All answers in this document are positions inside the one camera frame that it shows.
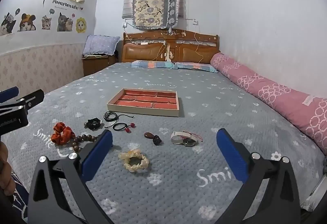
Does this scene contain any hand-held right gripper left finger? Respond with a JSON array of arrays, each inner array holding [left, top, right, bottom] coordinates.
[[27, 129, 113, 224]]

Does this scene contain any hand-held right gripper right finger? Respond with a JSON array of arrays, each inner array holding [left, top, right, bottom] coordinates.
[[216, 128, 302, 224]]

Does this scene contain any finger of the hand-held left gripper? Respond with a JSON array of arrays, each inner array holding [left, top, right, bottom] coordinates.
[[0, 87, 19, 105], [16, 89, 45, 112]]

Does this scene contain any brown wooden bead bracelet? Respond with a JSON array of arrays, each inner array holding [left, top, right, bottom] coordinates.
[[68, 134, 102, 153]]

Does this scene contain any cream scrunchie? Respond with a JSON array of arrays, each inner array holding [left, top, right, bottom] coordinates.
[[118, 150, 150, 170]]

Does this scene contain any orange scrunchie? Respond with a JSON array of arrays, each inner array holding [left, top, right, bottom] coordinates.
[[50, 122, 75, 147]]

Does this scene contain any black thin cord bracelet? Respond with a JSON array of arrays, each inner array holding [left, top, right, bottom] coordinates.
[[105, 114, 135, 129]]

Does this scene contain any dark brown and black hair tie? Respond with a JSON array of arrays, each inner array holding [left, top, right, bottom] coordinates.
[[144, 132, 162, 145]]

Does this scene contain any jewelry tray with brick-pattern lining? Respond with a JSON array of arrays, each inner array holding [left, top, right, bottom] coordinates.
[[107, 88, 179, 117]]

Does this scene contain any person's left hand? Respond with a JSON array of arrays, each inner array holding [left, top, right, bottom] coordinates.
[[0, 141, 16, 191]]

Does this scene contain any black scrunchie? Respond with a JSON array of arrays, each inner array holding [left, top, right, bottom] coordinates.
[[84, 117, 103, 129]]

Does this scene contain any grey flower-print bedspread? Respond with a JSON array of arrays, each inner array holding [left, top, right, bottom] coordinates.
[[0, 62, 325, 224]]

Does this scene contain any black and white cat sticker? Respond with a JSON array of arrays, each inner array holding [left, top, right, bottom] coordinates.
[[0, 12, 17, 37]]

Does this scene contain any wooden nightstand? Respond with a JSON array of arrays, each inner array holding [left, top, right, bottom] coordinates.
[[82, 54, 116, 76]]

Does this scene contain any cat with hat sticker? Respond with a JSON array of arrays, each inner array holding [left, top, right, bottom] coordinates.
[[18, 13, 36, 32]]

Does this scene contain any tabby kitten sticker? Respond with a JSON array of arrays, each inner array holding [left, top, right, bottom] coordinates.
[[41, 15, 53, 30]]

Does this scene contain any blue patterned cloth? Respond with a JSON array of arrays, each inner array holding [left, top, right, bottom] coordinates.
[[10, 174, 29, 215]]

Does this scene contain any grey cat pair sticker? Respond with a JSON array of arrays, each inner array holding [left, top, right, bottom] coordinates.
[[56, 12, 74, 32]]

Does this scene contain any lilac dotted pillow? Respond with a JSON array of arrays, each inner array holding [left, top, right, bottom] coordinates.
[[82, 35, 120, 57]]

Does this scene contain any yellow flower cat sticker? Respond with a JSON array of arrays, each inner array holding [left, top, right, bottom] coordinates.
[[76, 17, 87, 34]]

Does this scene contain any plaid pillow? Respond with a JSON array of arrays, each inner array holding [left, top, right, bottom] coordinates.
[[175, 62, 219, 73], [130, 60, 177, 69]]

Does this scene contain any wooden headboard with leather panels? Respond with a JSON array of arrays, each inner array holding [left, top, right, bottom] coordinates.
[[121, 29, 221, 63]]

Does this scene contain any black hair tie with red beads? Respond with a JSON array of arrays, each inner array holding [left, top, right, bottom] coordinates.
[[112, 122, 136, 134]]

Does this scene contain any red string bracelet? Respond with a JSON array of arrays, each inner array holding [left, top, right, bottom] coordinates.
[[183, 132, 204, 143]]

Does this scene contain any wristwatch with beige strap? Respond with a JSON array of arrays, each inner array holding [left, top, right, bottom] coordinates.
[[171, 131, 196, 147]]

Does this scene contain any pink ring-print rolled quilt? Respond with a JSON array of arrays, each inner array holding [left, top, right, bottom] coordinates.
[[210, 53, 327, 156]]

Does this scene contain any lettering wall sticker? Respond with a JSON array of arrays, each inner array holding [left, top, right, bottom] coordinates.
[[52, 0, 84, 11]]

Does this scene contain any orange charging cable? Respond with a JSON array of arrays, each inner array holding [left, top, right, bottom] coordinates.
[[194, 25, 205, 63]]

